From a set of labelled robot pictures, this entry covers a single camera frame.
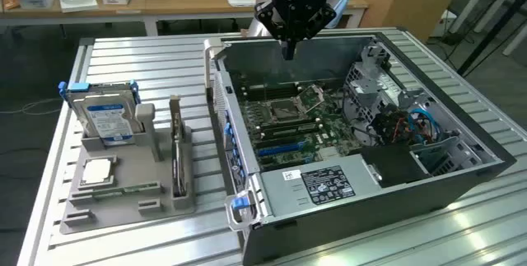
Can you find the red wire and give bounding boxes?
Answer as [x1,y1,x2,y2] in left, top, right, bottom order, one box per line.
[391,117,414,144]

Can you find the blue card retainer strip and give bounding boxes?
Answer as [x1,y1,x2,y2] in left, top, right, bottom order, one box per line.
[223,123,247,180]

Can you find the green ram stick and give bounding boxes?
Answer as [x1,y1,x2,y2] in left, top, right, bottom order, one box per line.
[93,186,143,197]

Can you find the cpu socket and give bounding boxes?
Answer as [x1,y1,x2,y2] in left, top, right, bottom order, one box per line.
[267,99,309,123]

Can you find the blue wire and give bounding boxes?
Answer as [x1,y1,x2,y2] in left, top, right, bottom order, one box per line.
[407,108,445,143]

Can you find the hard disk in blue caddy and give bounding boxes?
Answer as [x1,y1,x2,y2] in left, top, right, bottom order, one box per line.
[58,80,143,147]

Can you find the black shroud box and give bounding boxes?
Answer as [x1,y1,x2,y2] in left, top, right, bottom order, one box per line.
[361,146,434,188]

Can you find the wooden cabinet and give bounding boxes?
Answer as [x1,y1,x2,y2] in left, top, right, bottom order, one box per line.
[353,0,470,43]

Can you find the white table frame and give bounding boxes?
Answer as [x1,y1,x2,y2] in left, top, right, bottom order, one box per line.
[449,0,527,57]

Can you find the nvidia graphics card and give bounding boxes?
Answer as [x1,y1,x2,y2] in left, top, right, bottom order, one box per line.
[169,94,191,199]

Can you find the blue expansion slot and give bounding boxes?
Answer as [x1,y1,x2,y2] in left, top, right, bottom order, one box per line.
[258,142,309,156]

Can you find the white floor cable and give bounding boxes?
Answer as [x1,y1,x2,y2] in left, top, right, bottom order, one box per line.
[0,98,63,115]

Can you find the white round moulded block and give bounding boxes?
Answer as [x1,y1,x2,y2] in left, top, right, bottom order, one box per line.
[59,0,101,13]

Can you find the metal socket cover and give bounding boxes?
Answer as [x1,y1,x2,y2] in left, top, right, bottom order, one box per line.
[294,83,326,114]

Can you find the black open pc case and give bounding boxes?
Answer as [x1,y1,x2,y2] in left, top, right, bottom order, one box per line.
[203,28,518,265]

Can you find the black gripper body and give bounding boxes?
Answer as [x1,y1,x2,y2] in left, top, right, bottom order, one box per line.
[271,0,331,42]

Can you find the silver cpu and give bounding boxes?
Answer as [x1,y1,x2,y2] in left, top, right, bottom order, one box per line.
[81,158,115,184]

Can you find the black slanted pole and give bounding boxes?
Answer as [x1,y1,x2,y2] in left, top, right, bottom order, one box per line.
[455,0,527,78]

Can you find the grey parts rack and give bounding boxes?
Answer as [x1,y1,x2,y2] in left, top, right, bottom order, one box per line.
[59,102,198,235]

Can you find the silver chipset heat sink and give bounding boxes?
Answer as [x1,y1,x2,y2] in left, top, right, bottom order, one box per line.
[319,148,346,159]

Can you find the grey power supply unit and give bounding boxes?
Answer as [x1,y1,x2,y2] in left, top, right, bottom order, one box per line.
[259,154,385,217]

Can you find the green motherboard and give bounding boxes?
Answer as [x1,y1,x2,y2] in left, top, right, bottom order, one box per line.
[237,76,367,171]

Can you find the blue case latch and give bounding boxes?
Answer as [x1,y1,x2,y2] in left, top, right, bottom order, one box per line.
[230,196,253,211]

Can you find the metal disk bay cage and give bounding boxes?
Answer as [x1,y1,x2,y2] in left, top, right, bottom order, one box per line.
[343,45,409,125]

